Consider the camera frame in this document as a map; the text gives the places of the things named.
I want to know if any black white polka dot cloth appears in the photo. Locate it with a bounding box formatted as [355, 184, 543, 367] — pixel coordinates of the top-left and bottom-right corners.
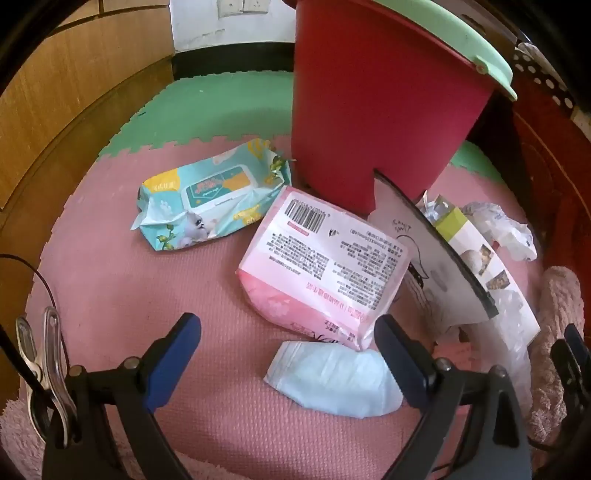
[510, 44, 578, 112]

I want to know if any pale blue soft pad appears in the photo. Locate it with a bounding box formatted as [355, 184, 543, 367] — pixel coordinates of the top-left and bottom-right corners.
[263, 340, 404, 420]

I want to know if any metal spring clip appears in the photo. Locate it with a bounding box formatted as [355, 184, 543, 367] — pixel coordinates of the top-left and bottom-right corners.
[15, 307, 78, 449]

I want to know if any crumpled white plastic bag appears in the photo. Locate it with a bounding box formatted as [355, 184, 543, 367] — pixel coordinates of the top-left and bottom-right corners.
[462, 202, 539, 263]

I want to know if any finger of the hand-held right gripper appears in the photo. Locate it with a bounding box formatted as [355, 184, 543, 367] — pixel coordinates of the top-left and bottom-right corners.
[549, 323, 590, 385]

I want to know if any red bucket green rim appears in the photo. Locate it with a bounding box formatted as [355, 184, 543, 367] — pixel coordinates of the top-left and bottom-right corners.
[283, 0, 519, 215]

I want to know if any pink fluffy cloth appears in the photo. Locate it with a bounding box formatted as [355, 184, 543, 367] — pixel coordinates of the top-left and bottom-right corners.
[526, 267, 587, 444]
[0, 396, 47, 480]

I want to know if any black cable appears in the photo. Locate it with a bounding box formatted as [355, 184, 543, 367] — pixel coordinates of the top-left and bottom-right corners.
[0, 253, 72, 416]

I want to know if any teal wet wipes packet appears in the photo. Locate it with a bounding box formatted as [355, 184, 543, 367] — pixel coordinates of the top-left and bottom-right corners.
[130, 140, 293, 252]

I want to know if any white green selfie stick box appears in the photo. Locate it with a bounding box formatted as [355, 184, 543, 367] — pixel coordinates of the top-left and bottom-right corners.
[431, 194, 541, 344]

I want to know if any wooden wardrobe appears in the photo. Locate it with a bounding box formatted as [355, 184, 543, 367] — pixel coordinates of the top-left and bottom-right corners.
[0, 0, 176, 259]

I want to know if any green foam mat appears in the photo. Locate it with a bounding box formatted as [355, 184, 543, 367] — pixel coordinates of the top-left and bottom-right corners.
[97, 69, 506, 185]

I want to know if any white drawn cardboard sheet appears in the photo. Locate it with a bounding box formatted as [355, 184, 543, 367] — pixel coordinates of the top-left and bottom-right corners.
[368, 168, 500, 333]

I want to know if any white crinkled plastic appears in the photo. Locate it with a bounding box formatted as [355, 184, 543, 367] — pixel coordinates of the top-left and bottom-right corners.
[455, 288, 536, 407]

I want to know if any pink tissue packet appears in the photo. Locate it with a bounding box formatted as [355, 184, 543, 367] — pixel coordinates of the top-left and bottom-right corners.
[235, 186, 411, 352]

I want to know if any pink foam mat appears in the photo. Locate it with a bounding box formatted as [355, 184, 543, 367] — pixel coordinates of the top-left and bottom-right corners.
[25, 134, 555, 480]

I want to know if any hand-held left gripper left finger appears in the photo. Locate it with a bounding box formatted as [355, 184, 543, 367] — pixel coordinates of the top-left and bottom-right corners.
[44, 313, 202, 480]

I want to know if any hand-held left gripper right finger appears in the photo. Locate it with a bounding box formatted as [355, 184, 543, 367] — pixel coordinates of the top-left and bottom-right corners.
[373, 315, 534, 480]

